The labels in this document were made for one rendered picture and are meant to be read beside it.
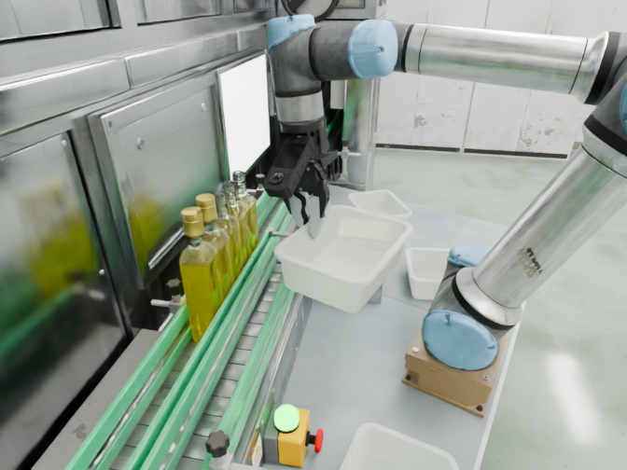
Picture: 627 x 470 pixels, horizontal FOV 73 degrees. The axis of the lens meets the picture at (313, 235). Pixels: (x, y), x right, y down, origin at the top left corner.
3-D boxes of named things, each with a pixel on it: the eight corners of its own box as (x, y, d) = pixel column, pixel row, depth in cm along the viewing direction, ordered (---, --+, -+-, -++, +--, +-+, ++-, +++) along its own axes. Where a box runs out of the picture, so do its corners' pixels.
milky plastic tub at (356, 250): (411, 263, 82) (418, 224, 77) (359, 332, 65) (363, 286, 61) (333, 238, 90) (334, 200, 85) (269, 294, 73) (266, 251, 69)
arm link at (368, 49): (405, 16, 63) (338, 24, 68) (381, 17, 54) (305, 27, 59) (406, 72, 67) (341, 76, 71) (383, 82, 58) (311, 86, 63)
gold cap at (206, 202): (205, 213, 82) (202, 191, 80) (221, 215, 81) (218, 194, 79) (194, 220, 79) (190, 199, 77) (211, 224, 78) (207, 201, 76)
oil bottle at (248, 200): (240, 263, 110) (232, 186, 99) (261, 265, 109) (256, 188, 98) (232, 275, 105) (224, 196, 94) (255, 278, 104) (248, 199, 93)
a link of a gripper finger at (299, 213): (323, 228, 82) (318, 182, 78) (308, 241, 78) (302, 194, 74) (309, 225, 84) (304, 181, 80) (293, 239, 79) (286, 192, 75)
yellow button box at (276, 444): (274, 428, 83) (273, 403, 79) (313, 435, 81) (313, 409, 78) (264, 463, 77) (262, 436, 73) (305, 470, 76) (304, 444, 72)
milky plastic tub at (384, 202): (386, 209, 169) (388, 188, 165) (411, 236, 151) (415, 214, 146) (344, 214, 165) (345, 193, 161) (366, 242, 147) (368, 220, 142)
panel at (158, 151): (264, 146, 160) (257, 48, 143) (271, 146, 160) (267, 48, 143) (131, 289, 84) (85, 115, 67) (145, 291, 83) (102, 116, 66)
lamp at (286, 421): (277, 409, 78) (277, 398, 76) (301, 413, 77) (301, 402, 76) (271, 431, 74) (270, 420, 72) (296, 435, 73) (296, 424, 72)
